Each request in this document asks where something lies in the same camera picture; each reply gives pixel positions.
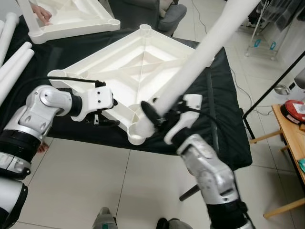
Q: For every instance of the small metal bowl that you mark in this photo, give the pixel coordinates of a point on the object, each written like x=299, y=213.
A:
x=283, y=89

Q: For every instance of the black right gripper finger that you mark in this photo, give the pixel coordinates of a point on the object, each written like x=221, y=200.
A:
x=152, y=113

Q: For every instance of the person's bare foot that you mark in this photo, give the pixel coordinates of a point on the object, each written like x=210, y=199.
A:
x=43, y=147

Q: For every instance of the grey robot foot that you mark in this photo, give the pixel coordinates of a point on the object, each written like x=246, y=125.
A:
x=175, y=223
x=105, y=218

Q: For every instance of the grey right robot foot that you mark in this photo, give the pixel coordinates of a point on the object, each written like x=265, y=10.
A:
x=175, y=223

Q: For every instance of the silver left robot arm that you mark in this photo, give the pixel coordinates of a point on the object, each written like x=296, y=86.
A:
x=45, y=102

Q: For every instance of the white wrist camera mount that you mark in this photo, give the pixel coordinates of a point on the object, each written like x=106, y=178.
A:
x=190, y=107
x=97, y=101

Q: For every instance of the grey left robot foot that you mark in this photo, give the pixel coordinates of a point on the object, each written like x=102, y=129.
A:
x=105, y=218

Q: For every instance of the white grey appliance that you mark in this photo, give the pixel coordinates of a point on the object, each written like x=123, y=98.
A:
x=299, y=78

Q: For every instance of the wooden side table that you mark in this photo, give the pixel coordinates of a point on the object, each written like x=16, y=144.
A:
x=290, y=133

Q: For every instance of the white ribbed plastic table top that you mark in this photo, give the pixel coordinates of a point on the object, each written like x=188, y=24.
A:
x=71, y=19
x=119, y=67

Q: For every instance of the teal pink box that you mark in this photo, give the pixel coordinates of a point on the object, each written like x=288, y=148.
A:
x=301, y=165

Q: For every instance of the beige armchair cushion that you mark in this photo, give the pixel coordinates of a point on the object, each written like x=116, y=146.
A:
x=169, y=7

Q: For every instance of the dark grey armchair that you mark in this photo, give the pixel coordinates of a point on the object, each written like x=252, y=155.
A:
x=138, y=14

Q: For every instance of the black table cloth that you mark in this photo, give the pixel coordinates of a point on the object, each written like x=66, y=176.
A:
x=224, y=119

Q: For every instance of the red round device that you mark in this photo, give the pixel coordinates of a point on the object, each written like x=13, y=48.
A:
x=293, y=112

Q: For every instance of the black metal table leg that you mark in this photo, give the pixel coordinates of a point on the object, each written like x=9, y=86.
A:
x=189, y=193

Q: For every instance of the person's bare hand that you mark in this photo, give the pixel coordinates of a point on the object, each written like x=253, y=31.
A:
x=42, y=14

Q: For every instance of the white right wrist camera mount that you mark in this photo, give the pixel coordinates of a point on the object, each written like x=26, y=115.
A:
x=190, y=107

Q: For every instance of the black tripod stand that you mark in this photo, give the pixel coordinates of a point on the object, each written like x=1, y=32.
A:
x=262, y=97

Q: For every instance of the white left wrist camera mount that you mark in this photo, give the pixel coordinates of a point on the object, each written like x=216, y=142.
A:
x=97, y=101

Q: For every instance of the dark hanging clothes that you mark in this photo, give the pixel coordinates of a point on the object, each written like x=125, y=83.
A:
x=281, y=9

